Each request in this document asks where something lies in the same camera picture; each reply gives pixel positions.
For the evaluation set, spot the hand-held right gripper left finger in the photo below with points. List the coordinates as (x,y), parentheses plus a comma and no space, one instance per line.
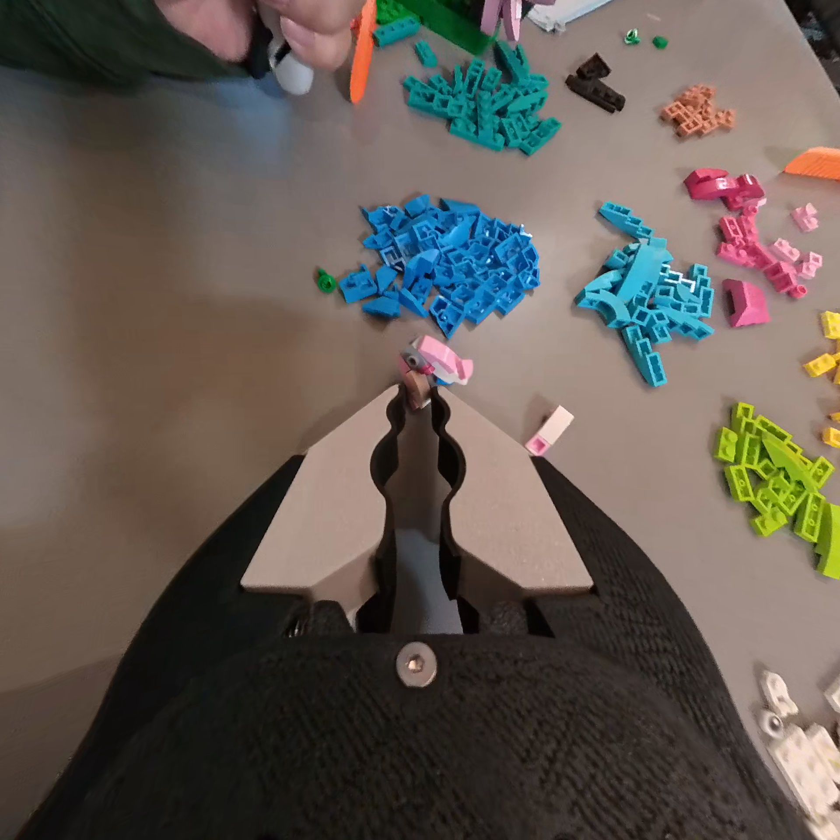
(315,525)

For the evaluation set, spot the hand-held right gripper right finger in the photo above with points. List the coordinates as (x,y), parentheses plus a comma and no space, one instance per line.
(518,525)

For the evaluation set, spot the small pink lego assembly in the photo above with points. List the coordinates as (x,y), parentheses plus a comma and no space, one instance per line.
(439,358)

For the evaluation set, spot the person's left forearm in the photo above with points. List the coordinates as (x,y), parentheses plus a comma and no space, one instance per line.
(85,33)

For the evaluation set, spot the long orange lego piece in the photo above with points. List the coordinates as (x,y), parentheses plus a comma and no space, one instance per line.
(362,59)

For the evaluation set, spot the pink and white lego brick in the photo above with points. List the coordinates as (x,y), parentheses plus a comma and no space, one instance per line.
(550,431)

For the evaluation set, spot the green lego baseplate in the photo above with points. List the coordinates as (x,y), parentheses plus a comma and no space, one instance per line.
(446,23)

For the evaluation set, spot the pile of teal lego pieces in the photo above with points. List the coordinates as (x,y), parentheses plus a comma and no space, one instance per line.
(485,105)

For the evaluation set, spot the pink lego leaf build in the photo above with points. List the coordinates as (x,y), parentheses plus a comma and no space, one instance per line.
(502,19)

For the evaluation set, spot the pile of lime lego pieces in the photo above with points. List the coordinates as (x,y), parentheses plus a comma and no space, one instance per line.
(781,485)

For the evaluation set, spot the pile of light blue lego pieces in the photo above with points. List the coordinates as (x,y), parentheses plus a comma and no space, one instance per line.
(649,289)

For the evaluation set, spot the lego instruction booklet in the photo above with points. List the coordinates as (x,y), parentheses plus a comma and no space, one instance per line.
(568,13)

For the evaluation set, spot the black lego piece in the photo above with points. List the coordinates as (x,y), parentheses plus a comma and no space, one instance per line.
(590,72)
(607,100)

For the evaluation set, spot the magenta lego slope brick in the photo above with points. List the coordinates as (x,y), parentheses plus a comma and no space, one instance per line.
(747,305)

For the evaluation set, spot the pile of yellow lego pieces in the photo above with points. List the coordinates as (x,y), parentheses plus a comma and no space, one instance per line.
(828,364)

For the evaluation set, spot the pile of magenta lego pieces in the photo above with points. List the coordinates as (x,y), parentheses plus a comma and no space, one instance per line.
(748,249)

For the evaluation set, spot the pile of white lego pieces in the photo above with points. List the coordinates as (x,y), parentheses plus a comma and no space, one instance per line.
(804,754)

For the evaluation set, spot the light pink lego piece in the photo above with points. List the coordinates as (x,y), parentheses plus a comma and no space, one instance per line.
(804,218)
(784,250)
(811,266)

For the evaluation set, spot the pile of tan lego pieces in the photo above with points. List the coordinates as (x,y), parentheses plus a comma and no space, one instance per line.
(695,113)

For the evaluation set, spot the curved orange lego piece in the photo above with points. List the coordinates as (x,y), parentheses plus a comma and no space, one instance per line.
(817,164)

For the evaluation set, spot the person's left hand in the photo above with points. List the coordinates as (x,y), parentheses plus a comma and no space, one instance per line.
(308,19)

